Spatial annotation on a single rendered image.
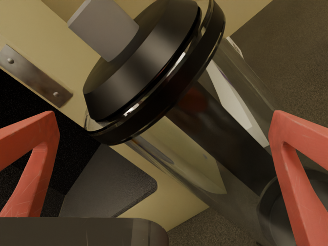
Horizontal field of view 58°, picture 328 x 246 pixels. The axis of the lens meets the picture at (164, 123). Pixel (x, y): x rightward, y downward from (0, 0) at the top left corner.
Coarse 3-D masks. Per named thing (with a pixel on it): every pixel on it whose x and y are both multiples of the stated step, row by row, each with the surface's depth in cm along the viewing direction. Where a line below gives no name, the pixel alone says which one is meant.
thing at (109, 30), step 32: (96, 0) 15; (160, 0) 17; (192, 0) 17; (96, 32) 16; (128, 32) 16; (160, 32) 14; (96, 64) 20; (128, 64) 14; (160, 64) 14; (96, 96) 16; (128, 96) 14
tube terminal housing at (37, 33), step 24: (0, 0) 28; (24, 0) 31; (0, 24) 26; (24, 24) 29; (48, 24) 32; (0, 48) 26; (24, 48) 26; (48, 48) 29; (72, 48) 33; (48, 72) 27; (72, 72) 30; (72, 96) 29; (120, 144) 32; (144, 168) 34; (168, 192) 37; (120, 216) 39; (144, 216) 39; (168, 216) 40; (192, 216) 40
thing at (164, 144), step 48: (192, 48) 13; (144, 96) 13; (192, 96) 15; (240, 96) 16; (144, 144) 17; (192, 144) 16; (240, 144) 17; (192, 192) 20; (240, 192) 18; (288, 240) 21
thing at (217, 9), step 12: (216, 12) 15; (216, 24) 14; (204, 36) 14; (216, 36) 14; (204, 48) 14; (192, 60) 13; (204, 60) 14; (180, 72) 13; (192, 72) 14; (168, 84) 13; (180, 84) 13; (156, 96) 13; (168, 96) 14; (144, 108) 14; (156, 108) 14; (132, 120) 14; (144, 120) 14; (108, 132) 15; (120, 132) 15; (132, 132) 15
